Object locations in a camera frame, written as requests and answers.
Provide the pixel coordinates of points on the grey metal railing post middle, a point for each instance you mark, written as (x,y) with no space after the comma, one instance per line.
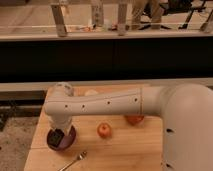
(97,13)

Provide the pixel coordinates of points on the grey metal railing post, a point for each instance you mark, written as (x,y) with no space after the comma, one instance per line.
(59,20)
(121,24)
(97,13)

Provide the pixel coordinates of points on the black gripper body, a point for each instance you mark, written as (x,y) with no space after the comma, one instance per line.
(55,137)

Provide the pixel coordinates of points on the silver metal fork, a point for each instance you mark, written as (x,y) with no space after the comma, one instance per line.
(81,156)

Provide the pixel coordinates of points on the grey metal railing post right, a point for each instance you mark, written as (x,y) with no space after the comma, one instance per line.
(121,24)

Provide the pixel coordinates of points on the pale round object behind arm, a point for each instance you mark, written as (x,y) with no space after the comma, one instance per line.
(91,92)

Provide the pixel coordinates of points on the orange tomato-like fruit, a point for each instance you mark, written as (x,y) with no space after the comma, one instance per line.
(134,120)

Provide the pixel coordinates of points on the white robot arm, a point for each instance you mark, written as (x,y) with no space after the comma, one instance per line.
(186,111)

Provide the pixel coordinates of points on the purple bowl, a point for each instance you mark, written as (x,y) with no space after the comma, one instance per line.
(67,140)

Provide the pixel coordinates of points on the black tripod stand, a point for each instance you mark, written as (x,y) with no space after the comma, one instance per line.
(185,6)

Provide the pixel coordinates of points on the red apple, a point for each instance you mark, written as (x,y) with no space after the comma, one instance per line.
(104,130)

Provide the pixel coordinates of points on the person legs in background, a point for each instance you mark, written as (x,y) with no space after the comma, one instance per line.
(149,7)

